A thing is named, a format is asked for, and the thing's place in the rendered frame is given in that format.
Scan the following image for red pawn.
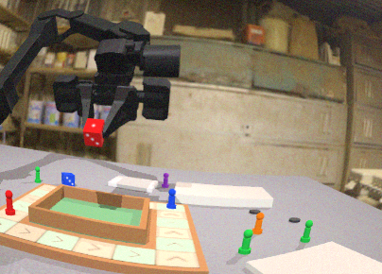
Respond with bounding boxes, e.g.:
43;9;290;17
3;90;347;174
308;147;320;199
5;190;15;215

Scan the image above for blue die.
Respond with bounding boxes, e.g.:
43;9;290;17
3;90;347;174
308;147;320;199
61;172;75;186

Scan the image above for purple game pawn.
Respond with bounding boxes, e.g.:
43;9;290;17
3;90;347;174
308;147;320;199
162;173;169;188

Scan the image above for orange pawn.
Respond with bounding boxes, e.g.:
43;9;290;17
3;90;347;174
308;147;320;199
252;213;264;234

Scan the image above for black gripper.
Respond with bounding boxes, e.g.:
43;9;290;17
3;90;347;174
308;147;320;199
52;73;171;138

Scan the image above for blue pawn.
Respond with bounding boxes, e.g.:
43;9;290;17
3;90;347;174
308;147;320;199
166;189;177;209

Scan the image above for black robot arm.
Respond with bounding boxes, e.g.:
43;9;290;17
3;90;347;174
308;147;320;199
0;9;181;125

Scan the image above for green pawn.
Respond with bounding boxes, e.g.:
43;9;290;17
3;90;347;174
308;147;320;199
300;220;313;243
238;230;253;255
35;167;41;183

